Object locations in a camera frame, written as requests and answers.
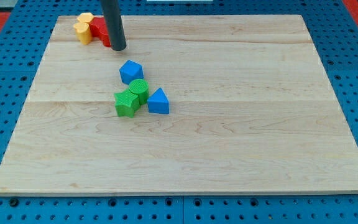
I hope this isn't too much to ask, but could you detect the blue cube block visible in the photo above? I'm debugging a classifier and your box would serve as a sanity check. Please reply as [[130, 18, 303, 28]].
[[119, 60, 144, 85]]

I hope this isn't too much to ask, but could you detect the blue triangle block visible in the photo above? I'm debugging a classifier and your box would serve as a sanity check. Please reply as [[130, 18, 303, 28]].
[[147, 88, 170, 114]]

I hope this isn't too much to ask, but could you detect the green cylinder block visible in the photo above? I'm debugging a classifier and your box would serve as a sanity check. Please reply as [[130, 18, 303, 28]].
[[129, 79, 149, 105]]

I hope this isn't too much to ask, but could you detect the green star block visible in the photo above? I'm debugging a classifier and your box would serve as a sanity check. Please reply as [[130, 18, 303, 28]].
[[114, 89, 140, 118]]

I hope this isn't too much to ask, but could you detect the light wooden board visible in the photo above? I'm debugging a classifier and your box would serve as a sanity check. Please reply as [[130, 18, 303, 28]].
[[0, 14, 358, 197]]

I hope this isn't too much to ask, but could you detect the red block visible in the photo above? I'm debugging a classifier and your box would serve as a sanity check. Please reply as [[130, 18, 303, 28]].
[[89, 17, 111, 47]]

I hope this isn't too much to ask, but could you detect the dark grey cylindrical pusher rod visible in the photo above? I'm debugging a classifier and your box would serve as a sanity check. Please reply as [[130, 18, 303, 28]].
[[100, 0, 127, 51]]

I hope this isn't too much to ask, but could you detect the yellow heart block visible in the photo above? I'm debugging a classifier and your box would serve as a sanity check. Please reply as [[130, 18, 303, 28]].
[[73, 22, 93, 45]]

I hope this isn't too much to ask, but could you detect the yellow hexagon block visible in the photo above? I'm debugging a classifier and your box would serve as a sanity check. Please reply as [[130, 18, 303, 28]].
[[77, 12, 94, 24]]

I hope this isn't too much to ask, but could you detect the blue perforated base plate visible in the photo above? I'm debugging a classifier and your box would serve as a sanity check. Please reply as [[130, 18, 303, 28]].
[[0, 0, 358, 223]]

